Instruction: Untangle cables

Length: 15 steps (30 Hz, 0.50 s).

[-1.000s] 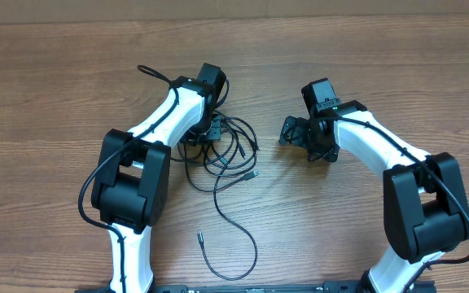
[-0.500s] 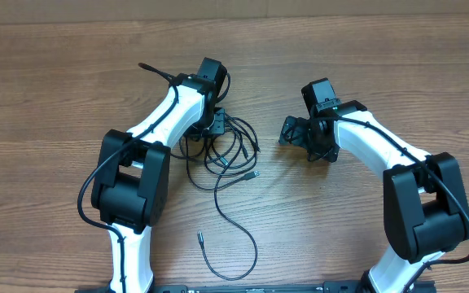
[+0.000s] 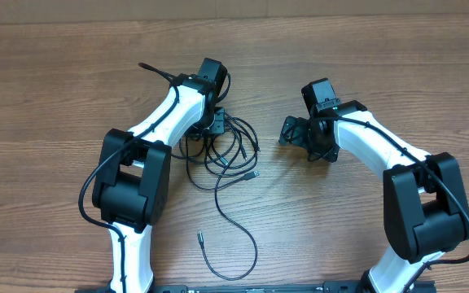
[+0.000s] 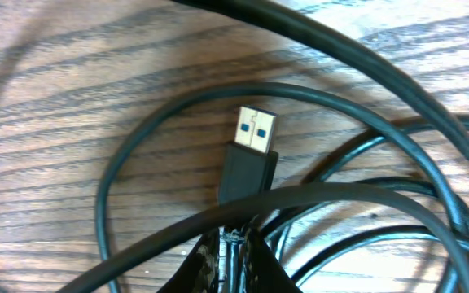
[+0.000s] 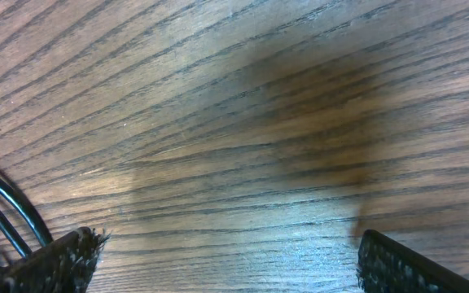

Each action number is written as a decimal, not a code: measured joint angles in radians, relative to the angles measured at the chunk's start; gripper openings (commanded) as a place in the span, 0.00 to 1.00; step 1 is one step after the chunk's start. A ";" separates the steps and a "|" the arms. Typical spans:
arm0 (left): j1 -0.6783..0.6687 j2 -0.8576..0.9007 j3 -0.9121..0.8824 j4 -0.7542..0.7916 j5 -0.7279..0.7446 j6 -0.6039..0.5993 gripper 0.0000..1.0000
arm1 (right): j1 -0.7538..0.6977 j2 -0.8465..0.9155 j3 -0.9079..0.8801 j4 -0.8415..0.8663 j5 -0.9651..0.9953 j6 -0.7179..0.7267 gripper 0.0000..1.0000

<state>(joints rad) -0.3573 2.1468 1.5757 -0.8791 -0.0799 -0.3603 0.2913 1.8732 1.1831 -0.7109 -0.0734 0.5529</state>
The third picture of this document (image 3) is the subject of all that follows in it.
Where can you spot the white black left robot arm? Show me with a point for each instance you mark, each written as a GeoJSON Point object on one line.
{"type": "Point", "coordinates": [131, 182]}

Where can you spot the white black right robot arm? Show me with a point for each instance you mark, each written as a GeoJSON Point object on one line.
{"type": "Point", "coordinates": [426, 213]}

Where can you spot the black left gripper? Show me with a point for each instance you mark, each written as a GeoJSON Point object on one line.
{"type": "Point", "coordinates": [216, 122]}

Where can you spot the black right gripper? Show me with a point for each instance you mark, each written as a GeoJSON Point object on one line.
{"type": "Point", "coordinates": [290, 130]}

